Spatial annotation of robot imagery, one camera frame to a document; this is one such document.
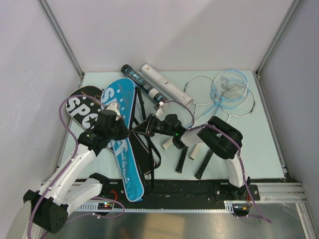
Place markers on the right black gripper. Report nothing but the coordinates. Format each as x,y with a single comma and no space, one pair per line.
147,127

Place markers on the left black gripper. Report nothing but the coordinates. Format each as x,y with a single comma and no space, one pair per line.
124,132

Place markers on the white racket left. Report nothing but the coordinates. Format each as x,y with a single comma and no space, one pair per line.
196,94

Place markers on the blue white racket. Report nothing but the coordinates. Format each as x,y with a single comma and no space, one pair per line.
228,95

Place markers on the white black racket right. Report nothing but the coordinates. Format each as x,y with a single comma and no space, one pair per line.
242,110

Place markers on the black shuttlecock tube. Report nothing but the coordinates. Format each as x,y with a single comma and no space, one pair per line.
145,85

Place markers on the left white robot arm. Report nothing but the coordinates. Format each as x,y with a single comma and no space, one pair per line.
54,202

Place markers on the blue racket bag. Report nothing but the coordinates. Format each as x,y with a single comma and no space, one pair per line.
131,153

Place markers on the aluminium frame post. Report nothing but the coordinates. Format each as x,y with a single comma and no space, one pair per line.
284,25
52,20

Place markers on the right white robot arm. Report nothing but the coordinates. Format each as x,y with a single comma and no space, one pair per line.
222,139

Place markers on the grey cable duct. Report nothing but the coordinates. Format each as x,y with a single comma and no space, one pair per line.
203,205

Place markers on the light blue racket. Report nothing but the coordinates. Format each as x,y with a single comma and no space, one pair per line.
223,77

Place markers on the left aluminium frame post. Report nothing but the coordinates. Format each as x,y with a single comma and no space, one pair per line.
52,20

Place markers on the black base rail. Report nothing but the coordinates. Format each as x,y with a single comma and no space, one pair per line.
183,190

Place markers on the white shuttlecock tube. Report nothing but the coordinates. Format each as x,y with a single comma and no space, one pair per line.
160,80

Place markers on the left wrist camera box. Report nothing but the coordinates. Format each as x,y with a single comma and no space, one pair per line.
115,108

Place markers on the black racket bag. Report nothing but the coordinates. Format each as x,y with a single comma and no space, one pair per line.
83,106

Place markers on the right aluminium frame post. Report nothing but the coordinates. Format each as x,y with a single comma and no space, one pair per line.
284,25

